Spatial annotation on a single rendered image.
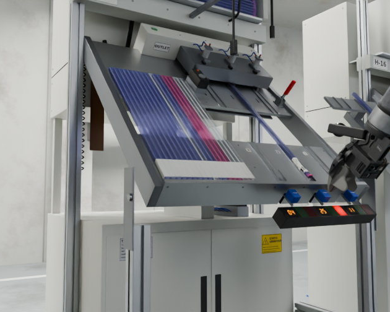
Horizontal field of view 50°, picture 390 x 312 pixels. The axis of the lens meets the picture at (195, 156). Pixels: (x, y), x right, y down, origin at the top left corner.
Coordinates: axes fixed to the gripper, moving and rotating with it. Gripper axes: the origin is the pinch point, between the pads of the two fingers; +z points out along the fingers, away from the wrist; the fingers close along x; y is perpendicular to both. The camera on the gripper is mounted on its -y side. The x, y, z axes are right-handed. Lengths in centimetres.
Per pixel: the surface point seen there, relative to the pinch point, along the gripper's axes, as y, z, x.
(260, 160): -14.0, 3.8, -12.7
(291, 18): -397, 55, 313
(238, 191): -2.3, 4.2, -26.7
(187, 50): -66, -2, -16
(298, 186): -2.3, 2.5, -8.2
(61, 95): -83, 31, -49
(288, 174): -8.6, 3.8, -6.3
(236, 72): -56, -2, 0
